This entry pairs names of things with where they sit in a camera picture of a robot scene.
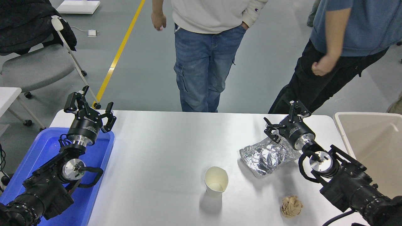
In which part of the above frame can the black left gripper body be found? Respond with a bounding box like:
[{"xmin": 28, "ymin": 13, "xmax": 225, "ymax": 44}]
[{"xmin": 68, "ymin": 110, "xmax": 103, "ymax": 142}]

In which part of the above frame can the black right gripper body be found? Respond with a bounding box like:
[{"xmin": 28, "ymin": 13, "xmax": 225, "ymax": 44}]
[{"xmin": 284, "ymin": 121, "xmax": 316, "ymax": 148}]

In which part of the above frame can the white paper cup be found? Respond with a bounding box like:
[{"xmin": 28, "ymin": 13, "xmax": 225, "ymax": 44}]
[{"xmin": 205, "ymin": 166, "xmax": 229, "ymax": 198}]

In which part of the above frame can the person's right hand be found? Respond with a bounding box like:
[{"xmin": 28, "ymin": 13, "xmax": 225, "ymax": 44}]
[
  {"xmin": 311, "ymin": 55, "xmax": 338, "ymax": 77},
  {"xmin": 151, "ymin": 12, "xmax": 167, "ymax": 31}
]

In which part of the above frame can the blue plastic tray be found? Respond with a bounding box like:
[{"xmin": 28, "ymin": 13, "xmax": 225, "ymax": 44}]
[{"xmin": 0, "ymin": 127, "xmax": 115, "ymax": 226}]

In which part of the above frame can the white side table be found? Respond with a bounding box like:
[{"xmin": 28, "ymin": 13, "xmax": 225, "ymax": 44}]
[{"xmin": 0, "ymin": 87, "xmax": 22, "ymax": 118}]

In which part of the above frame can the crumpled tan paper ball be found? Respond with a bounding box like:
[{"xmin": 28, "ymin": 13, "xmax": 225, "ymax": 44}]
[{"xmin": 280, "ymin": 196, "xmax": 303, "ymax": 218}]

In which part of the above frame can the large pale plastic bin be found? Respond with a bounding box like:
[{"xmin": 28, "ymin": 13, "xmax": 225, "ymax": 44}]
[{"xmin": 333, "ymin": 112, "xmax": 402, "ymax": 199}]

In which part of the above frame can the flat white board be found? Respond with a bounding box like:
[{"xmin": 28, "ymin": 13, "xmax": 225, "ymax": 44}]
[{"xmin": 57, "ymin": 0, "xmax": 101, "ymax": 15}]

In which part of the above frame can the black jacket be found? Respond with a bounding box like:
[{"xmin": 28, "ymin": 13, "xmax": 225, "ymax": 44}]
[{"xmin": 0, "ymin": 0, "xmax": 77, "ymax": 56}]

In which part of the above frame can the grey chair with white frame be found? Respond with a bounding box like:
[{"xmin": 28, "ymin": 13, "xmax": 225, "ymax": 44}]
[{"xmin": 0, "ymin": 15, "xmax": 102, "ymax": 131}]

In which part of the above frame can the black cable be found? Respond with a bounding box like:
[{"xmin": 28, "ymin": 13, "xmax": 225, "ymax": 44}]
[{"xmin": 0, "ymin": 143, "xmax": 11, "ymax": 192}]

